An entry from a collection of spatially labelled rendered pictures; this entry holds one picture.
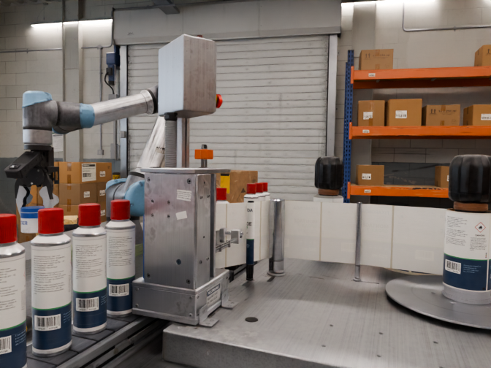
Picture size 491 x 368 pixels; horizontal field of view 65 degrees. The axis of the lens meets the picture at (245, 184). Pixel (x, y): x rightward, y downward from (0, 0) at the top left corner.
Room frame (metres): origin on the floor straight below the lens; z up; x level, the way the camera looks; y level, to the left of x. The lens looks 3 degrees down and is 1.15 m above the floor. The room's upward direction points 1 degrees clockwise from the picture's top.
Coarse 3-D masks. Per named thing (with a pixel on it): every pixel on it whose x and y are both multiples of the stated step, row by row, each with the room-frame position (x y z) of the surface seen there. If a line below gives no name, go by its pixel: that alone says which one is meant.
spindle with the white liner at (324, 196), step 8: (320, 160) 1.09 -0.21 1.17; (328, 160) 1.08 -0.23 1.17; (336, 160) 1.09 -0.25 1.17; (320, 168) 1.09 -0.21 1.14; (328, 168) 1.08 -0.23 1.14; (336, 168) 1.08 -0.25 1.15; (320, 176) 1.09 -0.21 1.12; (328, 176) 1.08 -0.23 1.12; (336, 176) 1.08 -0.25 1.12; (320, 184) 1.09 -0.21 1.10; (328, 184) 1.08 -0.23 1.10; (336, 184) 1.08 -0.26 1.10; (320, 192) 1.10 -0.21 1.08; (328, 192) 1.09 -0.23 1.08; (336, 192) 1.09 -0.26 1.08; (320, 200) 1.08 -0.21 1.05; (328, 200) 1.07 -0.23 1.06; (336, 200) 1.08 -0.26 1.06
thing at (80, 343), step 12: (72, 324) 0.63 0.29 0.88; (108, 324) 0.64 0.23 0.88; (120, 324) 0.64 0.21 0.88; (72, 336) 0.59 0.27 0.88; (84, 336) 0.59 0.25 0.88; (96, 336) 0.59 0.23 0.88; (108, 336) 0.60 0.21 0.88; (72, 348) 0.55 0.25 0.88; (84, 348) 0.55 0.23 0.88; (36, 360) 0.52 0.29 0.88; (48, 360) 0.52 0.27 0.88; (60, 360) 0.52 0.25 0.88
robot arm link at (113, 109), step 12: (132, 96) 1.43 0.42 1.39; (144, 96) 1.45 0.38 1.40; (156, 96) 1.46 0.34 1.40; (96, 108) 1.33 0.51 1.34; (108, 108) 1.35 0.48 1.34; (120, 108) 1.38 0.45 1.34; (132, 108) 1.41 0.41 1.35; (144, 108) 1.44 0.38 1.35; (156, 108) 1.47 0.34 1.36; (96, 120) 1.33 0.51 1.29; (108, 120) 1.37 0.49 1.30; (60, 132) 1.29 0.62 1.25
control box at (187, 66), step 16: (176, 48) 1.01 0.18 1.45; (192, 48) 0.99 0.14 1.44; (208, 48) 1.02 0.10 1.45; (160, 64) 1.10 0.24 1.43; (176, 64) 1.01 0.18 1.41; (192, 64) 0.99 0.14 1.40; (208, 64) 1.02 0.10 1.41; (160, 80) 1.10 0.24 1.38; (176, 80) 1.01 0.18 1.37; (192, 80) 0.99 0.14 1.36; (208, 80) 1.02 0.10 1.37; (160, 96) 1.10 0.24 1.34; (176, 96) 1.01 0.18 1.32; (192, 96) 0.99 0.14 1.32; (208, 96) 1.02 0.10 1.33; (160, 112) 1.10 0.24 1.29; (176, 112) 1.02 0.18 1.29; (192, 112) 1.02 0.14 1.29; (208, 112) 1.02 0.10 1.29
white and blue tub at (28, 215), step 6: (24, 210) 1.08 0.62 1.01; (30, 210) 1.08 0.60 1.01; (36, 210) 1.08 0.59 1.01; (24, 216) 1.08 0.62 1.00; (30, 216) 1.08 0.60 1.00; (36, 216) 1.08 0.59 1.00; (24, 222) 1.08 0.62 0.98; (30, 222) 1.08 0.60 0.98; (36, 222) 1.08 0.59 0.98; (24, 228) 1.08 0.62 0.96; (30, 228) 1.08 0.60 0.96; (36, 228) 1.08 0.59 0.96
